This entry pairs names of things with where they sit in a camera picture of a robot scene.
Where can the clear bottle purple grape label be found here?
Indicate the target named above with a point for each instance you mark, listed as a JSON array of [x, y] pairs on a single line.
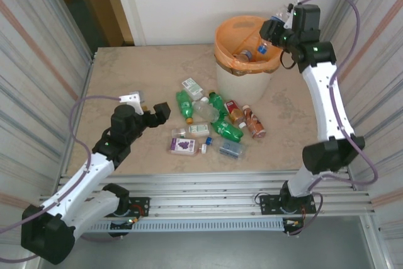
[[182, 145]]

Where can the clear bottle green white label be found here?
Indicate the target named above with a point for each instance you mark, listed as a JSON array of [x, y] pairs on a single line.
[[196, 129], [192, 88]]

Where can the green plastic bottle yellow cap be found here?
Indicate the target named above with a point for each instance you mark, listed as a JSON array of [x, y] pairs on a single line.
[[226, 128], [218, 102]]

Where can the aluminium rail base frame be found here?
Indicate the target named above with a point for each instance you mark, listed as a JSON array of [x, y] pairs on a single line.
[[204, 187]]

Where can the clear plastic bottle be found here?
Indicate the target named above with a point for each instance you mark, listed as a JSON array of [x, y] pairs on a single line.
[[204, 110]]

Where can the clear bottle blue label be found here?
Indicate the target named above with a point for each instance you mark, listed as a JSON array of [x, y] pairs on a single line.
[[230, 147]]

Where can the white plastic bin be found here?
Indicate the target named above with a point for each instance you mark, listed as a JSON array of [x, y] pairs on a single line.
[[239, 88]]

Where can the brown tea bottle orange label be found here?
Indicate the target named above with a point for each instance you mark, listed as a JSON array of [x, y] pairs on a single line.
[[255, 124]]

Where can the green plastic bottle orange cap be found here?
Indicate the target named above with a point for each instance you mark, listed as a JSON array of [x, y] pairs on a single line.
[[183, 105]]

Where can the Pepsi bottle blue cap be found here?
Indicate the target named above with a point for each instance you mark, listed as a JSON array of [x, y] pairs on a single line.
[[278, 14], [262, 49]]

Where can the amber bottle red label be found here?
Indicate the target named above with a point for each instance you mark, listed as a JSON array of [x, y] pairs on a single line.
[[234, 110]]

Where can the brown tea bottle white cap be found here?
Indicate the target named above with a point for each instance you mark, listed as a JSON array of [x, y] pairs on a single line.
[[244, 56]]

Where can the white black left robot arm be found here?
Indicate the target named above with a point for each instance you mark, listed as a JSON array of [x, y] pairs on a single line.
[[78, 180]]

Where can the orange plastic bin liner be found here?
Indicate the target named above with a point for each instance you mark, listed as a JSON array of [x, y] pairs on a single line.
[[230, 32]]

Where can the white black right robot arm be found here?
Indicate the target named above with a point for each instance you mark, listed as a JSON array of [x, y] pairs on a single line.
[[324, 102]]

